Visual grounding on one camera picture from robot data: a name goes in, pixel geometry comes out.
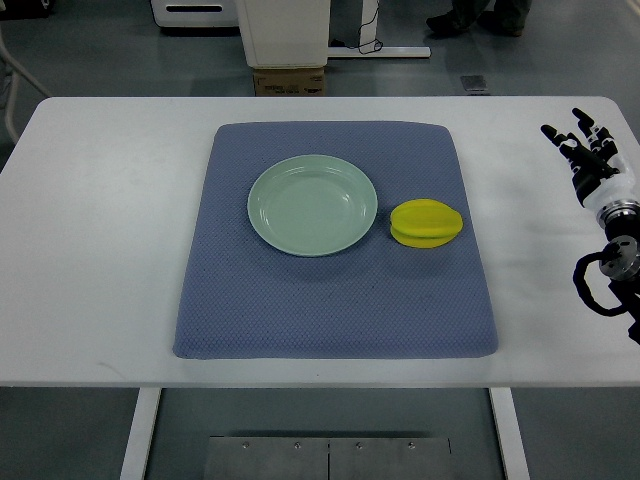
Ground white desk leg base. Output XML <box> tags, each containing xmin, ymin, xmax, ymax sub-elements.
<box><xmin>328</xmin><ymin>0</ymin><xmax>432</xmax><ymax>59</ymax></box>

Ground metal base plate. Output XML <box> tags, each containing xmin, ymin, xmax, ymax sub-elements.
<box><xmin>203</xmin><ymin>437</ymin><xmax>455</xmax><ymax>479</ymax></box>

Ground white cabinet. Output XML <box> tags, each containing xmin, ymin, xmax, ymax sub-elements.
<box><xmin>235</xmin><ymin>0</ymin><xmax>331</xmax><ymax>69</ymax></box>

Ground white machine with slot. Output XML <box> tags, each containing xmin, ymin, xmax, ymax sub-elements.
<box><xmin>150</xmin><ymin>0</ymin><xmax>239</xmax><ymax>28</ymax></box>

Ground grey floor outlet plate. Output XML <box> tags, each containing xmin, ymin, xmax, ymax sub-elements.
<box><xmin>460</xmin><ymin>75</ymin><xmax>489</xmax><ymax>94</ymax></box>

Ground cardboard box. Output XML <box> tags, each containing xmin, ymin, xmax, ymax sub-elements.
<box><xmin>253</xmin><ymin>67</ymin><xmax>326</xmax><ymax>97</ymax></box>

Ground white tubes at left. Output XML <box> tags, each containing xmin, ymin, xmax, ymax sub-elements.
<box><xmin>1</xmin><ymin>38</ymin><xmax>52</xmax><ymax>144</ymax></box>

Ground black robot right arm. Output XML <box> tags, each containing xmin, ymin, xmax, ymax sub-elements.
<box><xmin>573</xmin><ymin>200</ymin><xmax>639</xmax><ymax>343</ymax></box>

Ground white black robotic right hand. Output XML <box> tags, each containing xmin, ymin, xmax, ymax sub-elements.
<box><xmin>540</xmin><ymin>108</ymin><xmax>639</xmax><ymax>213</ymax></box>

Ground white table right leg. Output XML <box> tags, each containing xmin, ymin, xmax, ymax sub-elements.
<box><xmin>489</xmin><ymin>387</ymin><xmax>530</xmax><ymax>480</ymax></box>

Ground light green plate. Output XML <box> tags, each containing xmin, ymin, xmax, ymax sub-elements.
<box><xmin>247</xmin><ymin>154</ymin><xmax>378</xmax><ymax>257</ymax></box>

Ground black cable on floor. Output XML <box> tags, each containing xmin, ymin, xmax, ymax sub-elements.
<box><xmin>329</xmin><ymin>0</ymin><xmax>385</xmax><ymax>55</ymax></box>

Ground person legs and shoes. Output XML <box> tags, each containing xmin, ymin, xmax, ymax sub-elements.
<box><xmin>425</xmin><ymin>0</ymin><xmax>532</xmax><ymax>38</ymax></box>

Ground white table leg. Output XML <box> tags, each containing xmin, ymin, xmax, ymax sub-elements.
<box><xmin>489</xmin><ymin>387</ymin><xmax>530</xmax><ymax>480</ymax></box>
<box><xmin>120</xmin><ymin>387</ymin><xmax>162</xmax><ymax>480</ymax></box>

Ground yellow starfruit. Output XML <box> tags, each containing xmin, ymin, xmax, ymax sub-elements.
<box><xmin>390</xmin><ymin>199</ymin><xmax>464</xmax><ymax>249</ymax></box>

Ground blue textured mat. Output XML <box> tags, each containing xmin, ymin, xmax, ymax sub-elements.
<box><xmin>173</xmin><ymin>121</ymin><xmax>498</xmax><ymax>359</ymax></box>

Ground white table left leg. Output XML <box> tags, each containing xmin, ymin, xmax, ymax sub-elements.
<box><xmin>120</xmin><ymin>387</ymin><xmax>162</xmax><ymax>480</ymax></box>

